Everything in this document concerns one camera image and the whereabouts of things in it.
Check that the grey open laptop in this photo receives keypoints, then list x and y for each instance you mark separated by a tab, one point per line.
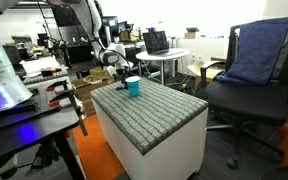
155	42

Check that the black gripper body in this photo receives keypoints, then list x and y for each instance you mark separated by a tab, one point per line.
122	71

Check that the black office chair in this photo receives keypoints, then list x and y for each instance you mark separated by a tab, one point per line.
250	100

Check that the white cabinet with grey cushion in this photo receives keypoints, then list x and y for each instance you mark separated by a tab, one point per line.
150	113

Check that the grey patterned cushion pad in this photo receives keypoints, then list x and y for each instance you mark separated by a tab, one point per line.
44	77

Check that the black computer monitor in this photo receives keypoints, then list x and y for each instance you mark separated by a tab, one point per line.
110	25

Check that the round white table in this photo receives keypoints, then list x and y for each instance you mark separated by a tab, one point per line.
164	54

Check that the blue plastic cup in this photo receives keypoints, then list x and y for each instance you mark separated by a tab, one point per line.
133	87

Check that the white marker with blue cap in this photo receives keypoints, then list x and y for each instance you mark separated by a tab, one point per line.
120	88

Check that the black robot base desk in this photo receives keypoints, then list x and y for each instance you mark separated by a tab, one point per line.
27	130

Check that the navy blue cloth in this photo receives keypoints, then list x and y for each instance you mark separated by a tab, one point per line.
254	53

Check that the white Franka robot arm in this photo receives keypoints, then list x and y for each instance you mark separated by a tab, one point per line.
0	66

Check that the small cardboard box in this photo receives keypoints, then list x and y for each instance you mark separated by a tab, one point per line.
191	34

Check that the brown cardboard box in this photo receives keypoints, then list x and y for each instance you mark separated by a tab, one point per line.
90	83
204	71

